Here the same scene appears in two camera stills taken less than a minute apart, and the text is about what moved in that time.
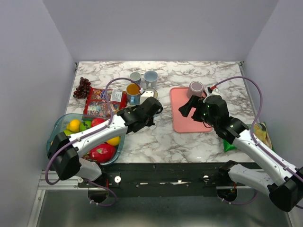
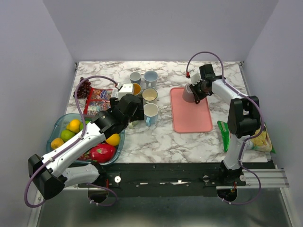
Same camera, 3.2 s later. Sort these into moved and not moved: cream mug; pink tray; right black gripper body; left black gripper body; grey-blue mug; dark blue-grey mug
Moved: left black gripper body; right black gripper body
Not moved: grey-blue mug; cream mug; dark blue-grey mug; pink tray
